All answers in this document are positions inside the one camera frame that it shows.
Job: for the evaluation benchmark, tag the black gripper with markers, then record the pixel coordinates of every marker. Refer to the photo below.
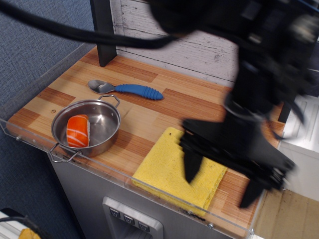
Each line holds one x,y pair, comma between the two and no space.
237,143

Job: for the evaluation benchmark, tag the orange salmon sushi toy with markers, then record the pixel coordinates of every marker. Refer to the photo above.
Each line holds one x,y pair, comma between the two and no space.
78,131

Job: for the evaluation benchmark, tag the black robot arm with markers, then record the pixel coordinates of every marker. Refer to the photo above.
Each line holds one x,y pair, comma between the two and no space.
275,40

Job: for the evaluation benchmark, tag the yellow rag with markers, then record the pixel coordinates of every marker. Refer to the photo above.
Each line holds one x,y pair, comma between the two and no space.
161,173

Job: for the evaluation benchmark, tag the silver button panel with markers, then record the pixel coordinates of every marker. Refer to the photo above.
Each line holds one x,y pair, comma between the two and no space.
125,222

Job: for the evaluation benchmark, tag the small steel pot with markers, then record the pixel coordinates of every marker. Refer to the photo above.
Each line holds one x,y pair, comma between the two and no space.
104,119

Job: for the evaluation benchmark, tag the right black frame post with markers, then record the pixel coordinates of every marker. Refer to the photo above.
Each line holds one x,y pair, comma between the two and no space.
286,112

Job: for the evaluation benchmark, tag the black frame post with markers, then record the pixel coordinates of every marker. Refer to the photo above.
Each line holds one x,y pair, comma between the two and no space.
286,112
103,23

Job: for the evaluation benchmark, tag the blue handled metal spoon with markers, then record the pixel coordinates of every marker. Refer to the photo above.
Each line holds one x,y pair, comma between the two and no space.
102,87

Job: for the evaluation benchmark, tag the left black frame post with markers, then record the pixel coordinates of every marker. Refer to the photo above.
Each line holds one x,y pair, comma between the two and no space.
103,23

